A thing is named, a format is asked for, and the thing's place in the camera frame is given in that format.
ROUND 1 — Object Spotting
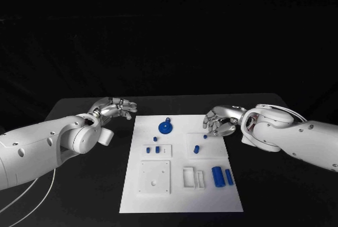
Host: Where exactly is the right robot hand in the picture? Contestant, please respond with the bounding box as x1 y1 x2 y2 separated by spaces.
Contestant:
202 105 248 137

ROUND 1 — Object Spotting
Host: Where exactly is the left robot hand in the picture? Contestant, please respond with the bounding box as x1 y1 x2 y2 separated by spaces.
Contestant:
88 97 139 124

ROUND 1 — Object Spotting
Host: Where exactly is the white task board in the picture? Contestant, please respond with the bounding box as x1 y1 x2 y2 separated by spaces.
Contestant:
118 114 244 213

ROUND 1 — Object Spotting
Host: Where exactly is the blue gear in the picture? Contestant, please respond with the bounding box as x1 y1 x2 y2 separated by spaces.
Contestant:
157 117 175 135

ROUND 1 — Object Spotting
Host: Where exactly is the thick blue cylinder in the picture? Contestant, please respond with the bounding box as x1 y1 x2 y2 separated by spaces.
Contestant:
211 166 225 187

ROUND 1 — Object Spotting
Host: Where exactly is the white cable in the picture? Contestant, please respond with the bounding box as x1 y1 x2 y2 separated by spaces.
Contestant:
7 168 56 227
257 103 309 123
261 106 305 122
0 178 40 213

